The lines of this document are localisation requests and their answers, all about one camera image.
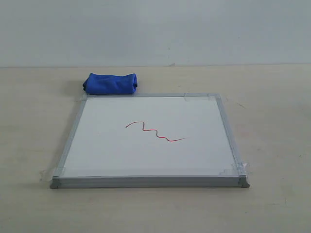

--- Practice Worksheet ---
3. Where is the white board with metal frame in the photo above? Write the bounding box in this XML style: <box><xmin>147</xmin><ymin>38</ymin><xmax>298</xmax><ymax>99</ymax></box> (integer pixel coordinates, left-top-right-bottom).
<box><xmin>50</xmin><ymin>93</ymin><xmax>250</xmax><ymax>189</ymax></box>

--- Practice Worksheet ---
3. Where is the blue cloth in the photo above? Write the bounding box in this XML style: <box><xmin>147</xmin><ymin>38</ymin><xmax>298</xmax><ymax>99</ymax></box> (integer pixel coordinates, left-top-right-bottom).
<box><xmin>83</xmin><ymin>73</ymin><xmax>138</xmax><ymax>95</ymax></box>

